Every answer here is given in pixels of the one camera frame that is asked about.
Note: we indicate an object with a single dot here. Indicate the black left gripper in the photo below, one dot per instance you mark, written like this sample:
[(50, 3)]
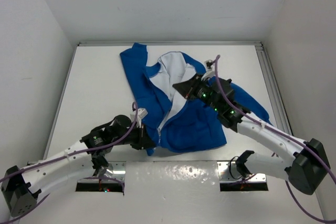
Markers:
[(144, 140)]

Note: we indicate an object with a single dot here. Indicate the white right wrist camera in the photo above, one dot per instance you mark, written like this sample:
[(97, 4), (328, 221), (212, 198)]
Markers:
[(210, 73)]

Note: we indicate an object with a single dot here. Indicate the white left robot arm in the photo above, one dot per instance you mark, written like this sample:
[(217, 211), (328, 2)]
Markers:
[(24, 188)]

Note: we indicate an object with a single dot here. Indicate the blue zip-up fleece jacket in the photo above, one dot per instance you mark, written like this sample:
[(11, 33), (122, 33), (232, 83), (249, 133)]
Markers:
[(186, 126)]

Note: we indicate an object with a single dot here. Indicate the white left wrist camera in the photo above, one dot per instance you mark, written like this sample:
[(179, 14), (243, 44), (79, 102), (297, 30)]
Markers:
[(141, 113)]

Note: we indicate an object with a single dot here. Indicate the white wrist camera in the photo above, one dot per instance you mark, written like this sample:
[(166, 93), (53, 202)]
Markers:
[(141, 113), (210, 73)]

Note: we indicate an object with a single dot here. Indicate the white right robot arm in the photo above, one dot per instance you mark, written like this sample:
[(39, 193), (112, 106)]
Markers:
[(302, 163)]

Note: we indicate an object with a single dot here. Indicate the metal base mounting plate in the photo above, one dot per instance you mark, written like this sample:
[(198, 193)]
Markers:
[(222, 172)]

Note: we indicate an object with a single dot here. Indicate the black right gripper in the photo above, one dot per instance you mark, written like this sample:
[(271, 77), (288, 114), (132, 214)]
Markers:
[(188, 88)]

